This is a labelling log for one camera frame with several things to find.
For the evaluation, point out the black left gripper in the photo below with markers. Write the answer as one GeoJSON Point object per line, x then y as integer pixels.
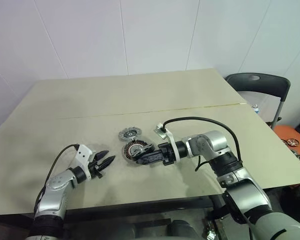
{"type": "Point", "coordinates": [95, 167]}

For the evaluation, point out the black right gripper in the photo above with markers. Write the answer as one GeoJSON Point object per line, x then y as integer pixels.
{"type": "Point", "coordinates": [167, 155]}

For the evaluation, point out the silver spoked rotor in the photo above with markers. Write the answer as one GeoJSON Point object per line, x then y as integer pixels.
{"type": "Point", "coordinates": [133, 150]}

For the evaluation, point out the silver finned motor lid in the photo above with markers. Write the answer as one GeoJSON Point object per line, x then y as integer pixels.
{"type": "Point", "coordinates": [123, 135]}

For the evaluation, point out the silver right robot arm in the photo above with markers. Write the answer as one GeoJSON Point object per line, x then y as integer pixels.
{"type": "Point", "coordinates": [215, 142]}

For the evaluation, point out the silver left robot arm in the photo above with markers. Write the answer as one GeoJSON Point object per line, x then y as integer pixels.
{"type": "Point", "coordinates": [57, 182]}

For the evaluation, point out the motor housing with copper coils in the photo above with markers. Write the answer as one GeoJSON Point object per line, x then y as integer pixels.
{"type": "Point", "coordinates": [126, 151]}

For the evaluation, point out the dark grey rounded shape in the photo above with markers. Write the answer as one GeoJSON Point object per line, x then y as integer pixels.
{"type": "Point", "coordinates": [183, 230]}

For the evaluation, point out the small blue-capped bottle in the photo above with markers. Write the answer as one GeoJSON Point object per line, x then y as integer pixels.
{"type": "Point", "coordinates": [255, 109]}

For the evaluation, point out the grey folding chair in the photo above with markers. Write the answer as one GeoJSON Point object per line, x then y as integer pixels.
{"type": "Point", "coordinates": [265, 85]}

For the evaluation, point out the orange plastic tray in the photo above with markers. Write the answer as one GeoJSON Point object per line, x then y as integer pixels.
{"type": "Point", "coordinates": [285, 132]}

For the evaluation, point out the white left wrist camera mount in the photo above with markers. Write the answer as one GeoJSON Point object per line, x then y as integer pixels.
{"type": "Point", "coordinates": [82, 152]}

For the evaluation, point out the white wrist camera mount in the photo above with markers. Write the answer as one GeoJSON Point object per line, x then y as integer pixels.
{"type": "Point", "coordinates": [82, 152]}
{"type": "Point", "coordinates": [170, 138]}

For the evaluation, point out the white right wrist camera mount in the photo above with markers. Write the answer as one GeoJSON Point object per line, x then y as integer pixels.
{"type": "Point", "coordinates": [170, 138]}

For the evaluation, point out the black table frame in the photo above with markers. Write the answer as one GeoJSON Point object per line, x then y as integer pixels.
{"type": "Point", "coordinates": [140, 202]}

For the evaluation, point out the silver metal clamp bracket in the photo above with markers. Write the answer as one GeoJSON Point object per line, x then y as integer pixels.
{"type": "Point", "coordinates": [211, 233]}

